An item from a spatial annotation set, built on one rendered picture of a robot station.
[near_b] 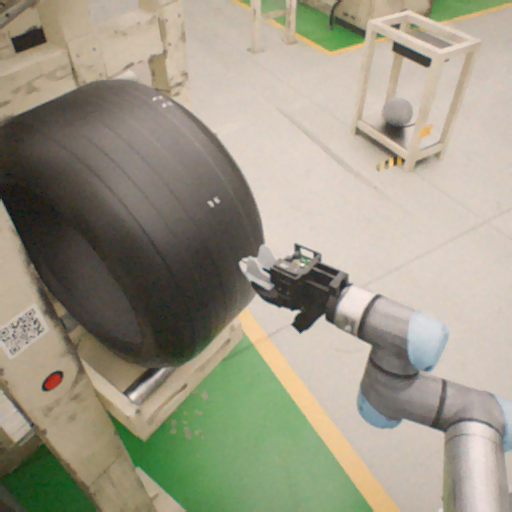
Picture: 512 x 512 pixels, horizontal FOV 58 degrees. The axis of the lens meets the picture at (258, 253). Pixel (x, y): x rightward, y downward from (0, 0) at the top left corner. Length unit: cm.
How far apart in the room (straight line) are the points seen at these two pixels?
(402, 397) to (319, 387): 140
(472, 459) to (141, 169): 61
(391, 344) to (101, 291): 79
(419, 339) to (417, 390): 9
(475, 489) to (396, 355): 18
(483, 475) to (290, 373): 155
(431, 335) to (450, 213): 243
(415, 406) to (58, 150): 65
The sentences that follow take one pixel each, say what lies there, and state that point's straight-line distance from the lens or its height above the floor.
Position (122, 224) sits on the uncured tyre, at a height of 138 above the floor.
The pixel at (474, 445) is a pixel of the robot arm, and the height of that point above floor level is 126.
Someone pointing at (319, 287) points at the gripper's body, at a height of 131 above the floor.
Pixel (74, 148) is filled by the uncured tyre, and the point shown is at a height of 146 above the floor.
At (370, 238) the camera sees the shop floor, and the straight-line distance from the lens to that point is 276.
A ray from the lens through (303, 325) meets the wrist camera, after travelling 81.
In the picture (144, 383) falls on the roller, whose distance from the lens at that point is 109.
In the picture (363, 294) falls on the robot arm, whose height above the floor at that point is 132.
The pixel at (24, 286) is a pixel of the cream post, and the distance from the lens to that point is 81.
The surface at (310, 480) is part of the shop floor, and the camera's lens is 196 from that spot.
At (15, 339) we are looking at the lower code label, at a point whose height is 122.
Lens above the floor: 185
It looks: 45 degrees down
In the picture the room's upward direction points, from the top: straight up
